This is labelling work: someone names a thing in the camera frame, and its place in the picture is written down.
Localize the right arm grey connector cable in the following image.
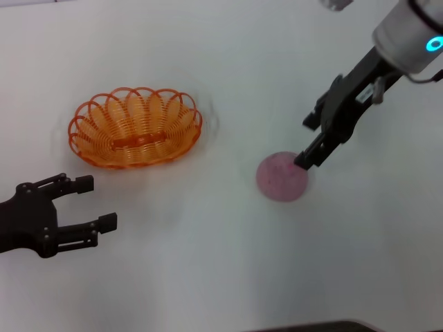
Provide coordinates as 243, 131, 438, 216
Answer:
372, 68, 443, 104

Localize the pink peach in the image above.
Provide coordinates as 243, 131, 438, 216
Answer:
255, 151, 309, 203

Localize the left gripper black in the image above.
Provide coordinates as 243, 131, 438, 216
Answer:
0, 173, 118, 259

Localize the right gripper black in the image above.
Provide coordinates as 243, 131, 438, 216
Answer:
293, 46, 406, 170

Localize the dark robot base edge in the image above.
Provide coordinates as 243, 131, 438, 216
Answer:
242, 320, 378, 332

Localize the orange plastic wire basket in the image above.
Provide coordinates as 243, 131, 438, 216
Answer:
67, 86, 204, 170

